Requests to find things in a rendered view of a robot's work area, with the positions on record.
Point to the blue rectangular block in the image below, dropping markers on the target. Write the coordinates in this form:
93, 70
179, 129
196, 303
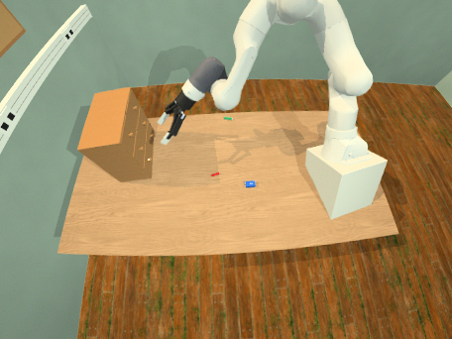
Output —
250, 183

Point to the brown wooden drawer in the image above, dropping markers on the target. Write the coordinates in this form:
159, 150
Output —
150, 136
128, 131
142, 125
148, 160
132, 106
139, 149

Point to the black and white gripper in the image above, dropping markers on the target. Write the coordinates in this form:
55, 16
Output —
182, 102

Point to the brown wooden chest of drawers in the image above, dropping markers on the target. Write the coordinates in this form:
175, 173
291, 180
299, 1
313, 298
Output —
101, 136

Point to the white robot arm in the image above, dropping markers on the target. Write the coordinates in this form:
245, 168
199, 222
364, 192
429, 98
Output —
350, 76

